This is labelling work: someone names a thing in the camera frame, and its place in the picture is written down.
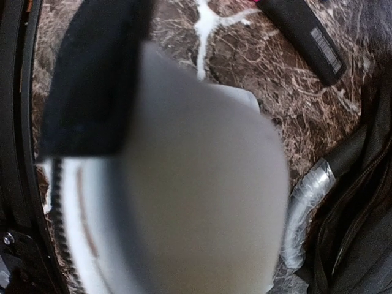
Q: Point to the black front rail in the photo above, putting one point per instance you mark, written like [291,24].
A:
[26,248]

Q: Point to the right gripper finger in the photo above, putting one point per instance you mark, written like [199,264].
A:
[94,84]

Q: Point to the white cloth pouch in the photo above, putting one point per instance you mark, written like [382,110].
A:
[194,203]

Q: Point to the black student bag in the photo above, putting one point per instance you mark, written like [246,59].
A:
[352,250]

